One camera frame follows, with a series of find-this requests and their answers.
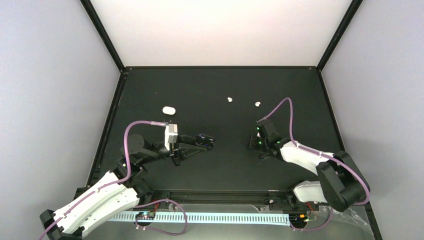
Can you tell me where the black earbud charging case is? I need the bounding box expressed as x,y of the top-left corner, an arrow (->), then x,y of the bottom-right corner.
195,133 -> 215,148

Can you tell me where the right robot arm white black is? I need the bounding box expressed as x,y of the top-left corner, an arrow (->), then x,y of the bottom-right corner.
249,119 -> 371,212

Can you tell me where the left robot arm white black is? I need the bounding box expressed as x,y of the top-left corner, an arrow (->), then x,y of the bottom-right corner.
40,134 -> 215,240

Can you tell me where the white earbud charging case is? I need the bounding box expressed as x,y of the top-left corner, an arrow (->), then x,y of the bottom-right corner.
162,106 -> 176,116

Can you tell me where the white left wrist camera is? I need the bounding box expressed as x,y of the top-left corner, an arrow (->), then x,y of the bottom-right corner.
164,123 -> 178,151

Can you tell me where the white slotted cable duct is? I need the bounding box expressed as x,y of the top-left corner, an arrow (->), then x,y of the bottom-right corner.
109,211 -> 290,226

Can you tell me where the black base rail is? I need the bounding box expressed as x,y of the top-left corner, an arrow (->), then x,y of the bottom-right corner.
136,189 -> 296,205

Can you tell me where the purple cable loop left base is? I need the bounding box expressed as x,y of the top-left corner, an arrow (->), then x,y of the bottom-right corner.
134,198 -> 189,236

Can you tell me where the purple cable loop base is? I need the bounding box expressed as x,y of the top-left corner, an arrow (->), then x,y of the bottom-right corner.
289,208 -> 334,233
134,198 -> 189,236

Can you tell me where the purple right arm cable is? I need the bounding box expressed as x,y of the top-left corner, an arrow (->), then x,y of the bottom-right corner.
259,97 -> 371,206

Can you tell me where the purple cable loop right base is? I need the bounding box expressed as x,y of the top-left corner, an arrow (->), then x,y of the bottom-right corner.
289,208 -> 334,233

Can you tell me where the black frame post left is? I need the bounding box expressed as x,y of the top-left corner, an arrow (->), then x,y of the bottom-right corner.
80,0 -> 125,72

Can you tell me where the black frame post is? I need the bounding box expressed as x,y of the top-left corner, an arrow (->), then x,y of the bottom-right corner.
316,0 -> 363,73
80,0 -> 125,72

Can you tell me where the black frame post right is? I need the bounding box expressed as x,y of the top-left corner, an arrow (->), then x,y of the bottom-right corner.
316,0 -> 363,73

